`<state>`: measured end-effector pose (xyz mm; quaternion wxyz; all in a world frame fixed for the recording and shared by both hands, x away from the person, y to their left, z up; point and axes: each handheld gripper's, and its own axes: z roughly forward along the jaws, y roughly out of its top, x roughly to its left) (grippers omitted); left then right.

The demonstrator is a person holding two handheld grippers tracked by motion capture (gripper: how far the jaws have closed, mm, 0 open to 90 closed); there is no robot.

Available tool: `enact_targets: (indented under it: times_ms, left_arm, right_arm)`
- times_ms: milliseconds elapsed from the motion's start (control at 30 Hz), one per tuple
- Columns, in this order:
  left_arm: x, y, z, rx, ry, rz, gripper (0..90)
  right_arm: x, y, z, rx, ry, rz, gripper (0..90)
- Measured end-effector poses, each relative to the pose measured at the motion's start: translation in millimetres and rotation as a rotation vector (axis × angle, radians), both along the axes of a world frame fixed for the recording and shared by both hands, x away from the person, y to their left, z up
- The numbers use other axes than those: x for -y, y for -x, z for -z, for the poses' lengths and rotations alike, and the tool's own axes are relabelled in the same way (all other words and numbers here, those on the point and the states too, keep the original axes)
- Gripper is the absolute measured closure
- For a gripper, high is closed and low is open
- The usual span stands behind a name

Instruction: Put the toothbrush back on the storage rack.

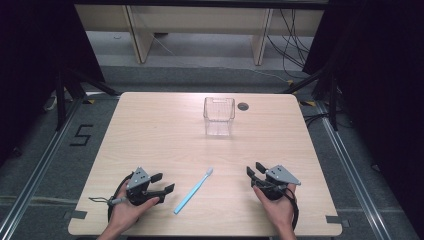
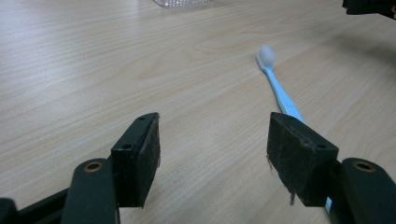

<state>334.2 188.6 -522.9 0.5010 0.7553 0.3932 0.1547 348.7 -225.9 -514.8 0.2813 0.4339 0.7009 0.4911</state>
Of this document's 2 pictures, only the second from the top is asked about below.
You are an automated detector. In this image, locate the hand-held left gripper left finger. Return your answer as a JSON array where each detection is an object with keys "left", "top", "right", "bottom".
[{"left": 110, "top": 112, "right": 162, "bottom": 208}]

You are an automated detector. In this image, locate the light blue toothbrush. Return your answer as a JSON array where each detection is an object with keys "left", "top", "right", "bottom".
[{"left": 256, "top": 44, "right": 334, "bottom": 217}]

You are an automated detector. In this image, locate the clear ribbed plastic container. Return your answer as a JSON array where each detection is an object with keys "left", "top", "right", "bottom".
[{"left": 151, "top": 0, "right": 216, "bottom": 8}]

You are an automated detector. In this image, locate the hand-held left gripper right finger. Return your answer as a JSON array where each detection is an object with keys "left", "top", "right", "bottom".
[{"left": 266, "top": 111, "right": 340, "bottom": 207}]

